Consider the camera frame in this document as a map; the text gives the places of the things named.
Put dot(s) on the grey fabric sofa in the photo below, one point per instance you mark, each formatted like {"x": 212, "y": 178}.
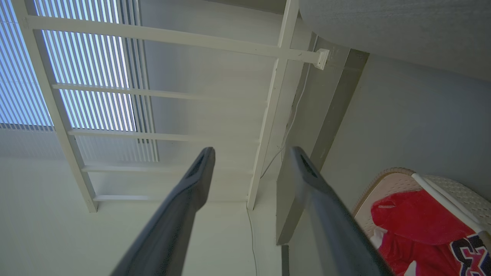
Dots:
{"x": 402, "y": 30}

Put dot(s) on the red number 23 jersey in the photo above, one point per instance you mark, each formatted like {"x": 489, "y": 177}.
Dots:
{"x": 418, "y": 226}

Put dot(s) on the vertical window blinds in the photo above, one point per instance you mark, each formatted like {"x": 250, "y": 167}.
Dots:
{"x": 88, "y": 65}

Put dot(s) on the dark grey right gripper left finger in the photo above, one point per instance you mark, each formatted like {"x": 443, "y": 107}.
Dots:
{"x": 180, "y": 214}

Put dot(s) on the white perforated laundry basket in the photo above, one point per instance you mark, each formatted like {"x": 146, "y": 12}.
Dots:
{"x": 460, "y": 195}

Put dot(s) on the grey concrete ledge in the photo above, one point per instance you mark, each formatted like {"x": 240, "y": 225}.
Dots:
{"x": 326, "y": 115}

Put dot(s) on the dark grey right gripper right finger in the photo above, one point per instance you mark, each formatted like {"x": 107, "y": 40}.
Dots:
{"x": 330, "y": 230}

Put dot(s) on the white metal railing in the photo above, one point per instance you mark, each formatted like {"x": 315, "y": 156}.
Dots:
{"x": 168, "y": 38}

